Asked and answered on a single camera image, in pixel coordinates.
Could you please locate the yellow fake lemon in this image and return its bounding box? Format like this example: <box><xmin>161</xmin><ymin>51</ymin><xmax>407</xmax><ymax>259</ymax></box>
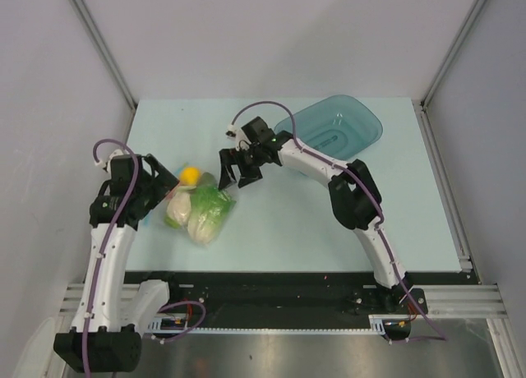
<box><xmin>179</xmin><ymin>167</ymin><xmax>202</xmax><ymax>187</ymax></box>

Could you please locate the aluminium frame rail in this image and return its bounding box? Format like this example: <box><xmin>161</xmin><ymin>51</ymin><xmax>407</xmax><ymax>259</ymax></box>
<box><xmin>59</xmin><ymin>283</ymin><xmax>507</xmax><ymax>319</ymax></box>

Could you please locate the teal plastic bin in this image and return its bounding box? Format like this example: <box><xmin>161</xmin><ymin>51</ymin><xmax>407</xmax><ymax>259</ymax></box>
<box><xmin>275</xmin><ymin>94</ymin><xmax>383</xmax><ymax>186</ymax></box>

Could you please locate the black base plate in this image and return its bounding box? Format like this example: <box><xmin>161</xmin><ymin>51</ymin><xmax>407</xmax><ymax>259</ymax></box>
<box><xmin>122</xmin><ymin>270</ymin><xmax>431</xmax><ymax>330</ymax></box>

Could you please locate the white cable duct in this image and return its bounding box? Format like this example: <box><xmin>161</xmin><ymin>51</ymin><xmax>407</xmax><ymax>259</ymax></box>
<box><xmin>147</xmin><ymin>314</ymin><xmax>416</xmax><ymax>334</ymax></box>

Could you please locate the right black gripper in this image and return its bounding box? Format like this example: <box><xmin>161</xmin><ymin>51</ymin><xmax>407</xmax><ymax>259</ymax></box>
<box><xmin>219</xmin><ymin>144</ymin><xmax>266</xmax><ymax>191</ymax></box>

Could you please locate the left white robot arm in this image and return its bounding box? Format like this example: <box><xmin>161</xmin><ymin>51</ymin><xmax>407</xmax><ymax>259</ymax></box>
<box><xmin>53</xmin><ymin>154</ymin><xmax>182</xmax><ymax>376</ymax></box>

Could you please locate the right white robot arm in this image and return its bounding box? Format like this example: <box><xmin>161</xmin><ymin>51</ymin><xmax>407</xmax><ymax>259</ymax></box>
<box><xmin>219</xmin><ymin>117</ymin><xmax>413</xmax><ymax>313</ymax></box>

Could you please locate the clear zip top bag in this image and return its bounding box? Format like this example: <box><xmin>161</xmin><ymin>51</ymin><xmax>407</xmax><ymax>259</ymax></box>
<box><xmin>141</xmin><ymin>162</ymin><xmax>236</xmax><ymax>246</ymax></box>

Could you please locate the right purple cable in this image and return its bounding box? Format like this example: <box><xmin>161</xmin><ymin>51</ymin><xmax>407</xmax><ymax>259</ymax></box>
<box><xmin>232</xmin><ymin>101</ymin><xmax>448</xmax><ymax>342</ymax></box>

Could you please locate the green fake lettuce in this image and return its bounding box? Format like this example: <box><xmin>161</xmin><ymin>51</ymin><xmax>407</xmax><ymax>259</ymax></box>
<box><xmin>187</xmin><ymin>186</ymin><xmax>236</xmax><ymax>245</ymax></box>

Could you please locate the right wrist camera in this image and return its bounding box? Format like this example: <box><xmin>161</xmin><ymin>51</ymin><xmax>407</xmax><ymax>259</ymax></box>
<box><xmin>225</xmin><ymin>123</ymin><xmax>241</xmax><ymax>139</ymax></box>

